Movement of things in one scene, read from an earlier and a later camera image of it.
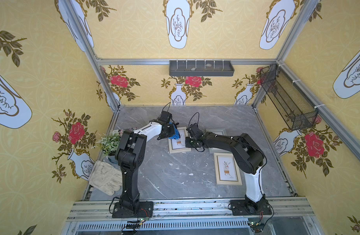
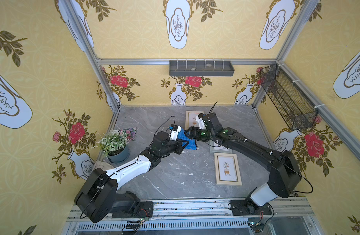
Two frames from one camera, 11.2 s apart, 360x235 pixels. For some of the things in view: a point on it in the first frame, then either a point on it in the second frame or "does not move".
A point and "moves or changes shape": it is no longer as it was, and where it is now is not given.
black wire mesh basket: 296,111 does not move
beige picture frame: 176,146 moves or changes shape
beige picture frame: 226,170 does not move
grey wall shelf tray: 201,68 does not move
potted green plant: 108,143 does not move
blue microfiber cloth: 176,135 moves or changes shape
